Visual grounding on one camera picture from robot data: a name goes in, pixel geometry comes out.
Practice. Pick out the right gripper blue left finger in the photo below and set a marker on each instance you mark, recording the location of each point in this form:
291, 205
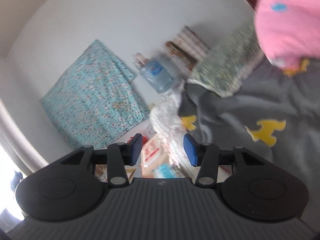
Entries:
119, 155

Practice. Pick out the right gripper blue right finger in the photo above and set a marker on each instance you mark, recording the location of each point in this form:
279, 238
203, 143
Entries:
205, 156

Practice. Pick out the baby wipes pack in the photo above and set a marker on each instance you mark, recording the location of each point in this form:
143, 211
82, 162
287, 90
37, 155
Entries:
154, 153

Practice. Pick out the teal waffle towel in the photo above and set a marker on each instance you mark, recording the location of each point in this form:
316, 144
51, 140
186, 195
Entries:
164, 171

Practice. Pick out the white woven blanket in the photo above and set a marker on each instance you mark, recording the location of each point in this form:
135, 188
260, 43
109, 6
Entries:
171, 129

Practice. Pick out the grey blanket yellow patches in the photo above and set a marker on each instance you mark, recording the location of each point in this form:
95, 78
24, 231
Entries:
272, 115

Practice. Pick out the green floral pillow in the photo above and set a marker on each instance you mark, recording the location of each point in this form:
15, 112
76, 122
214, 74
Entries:
229, 63

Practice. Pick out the blue water jug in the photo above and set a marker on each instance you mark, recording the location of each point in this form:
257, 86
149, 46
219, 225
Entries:
157, 76

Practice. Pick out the grey window curtain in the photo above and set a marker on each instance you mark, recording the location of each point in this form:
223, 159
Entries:
17, 146

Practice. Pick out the rolled floral mattress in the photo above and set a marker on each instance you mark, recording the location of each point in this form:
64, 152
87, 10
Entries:
190, 58

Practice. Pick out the rolled plaid mattress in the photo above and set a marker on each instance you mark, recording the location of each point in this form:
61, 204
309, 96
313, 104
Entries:
189, 42

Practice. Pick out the pink pillow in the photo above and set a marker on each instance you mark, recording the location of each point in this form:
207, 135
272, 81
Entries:
288, 31

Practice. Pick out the floral teal wall cloth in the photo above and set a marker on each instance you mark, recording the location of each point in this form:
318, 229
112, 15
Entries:
93, 101

